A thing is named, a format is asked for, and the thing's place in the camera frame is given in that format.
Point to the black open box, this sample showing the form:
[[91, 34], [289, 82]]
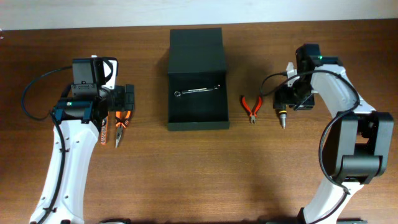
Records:
[[197, 60]]

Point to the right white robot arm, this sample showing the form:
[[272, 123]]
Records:
[[355, 144]]

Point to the silver combination wrench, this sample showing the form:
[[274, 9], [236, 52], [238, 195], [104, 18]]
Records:
[[198, 90]]

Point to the orange black needle-nose pliers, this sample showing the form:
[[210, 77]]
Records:
[[122, 122]]

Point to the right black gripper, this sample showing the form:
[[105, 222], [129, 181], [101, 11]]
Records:
[[280, 97]]

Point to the yellow black screwdriver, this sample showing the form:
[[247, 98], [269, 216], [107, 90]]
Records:
[[282, 115]]

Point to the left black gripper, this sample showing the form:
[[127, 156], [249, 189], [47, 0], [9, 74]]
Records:
[[125, 97]]

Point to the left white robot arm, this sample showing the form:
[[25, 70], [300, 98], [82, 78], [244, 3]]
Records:
[[80, 118]]

